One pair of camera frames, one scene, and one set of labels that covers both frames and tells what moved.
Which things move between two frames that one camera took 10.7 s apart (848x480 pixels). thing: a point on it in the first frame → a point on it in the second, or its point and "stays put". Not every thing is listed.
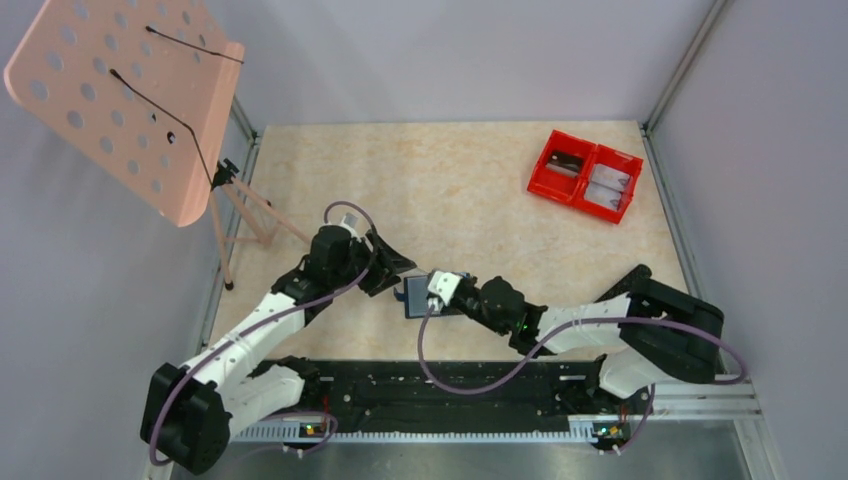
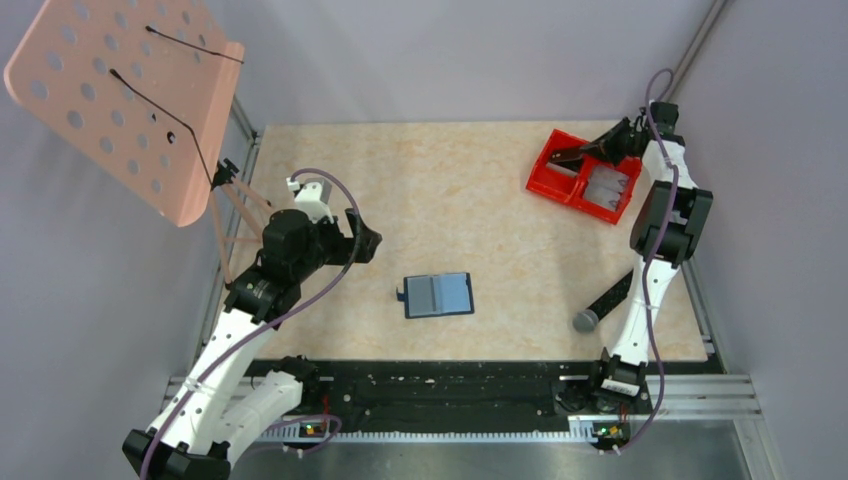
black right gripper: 452,304 → 603,145
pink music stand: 145,89 stays put
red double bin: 592,177 stays put
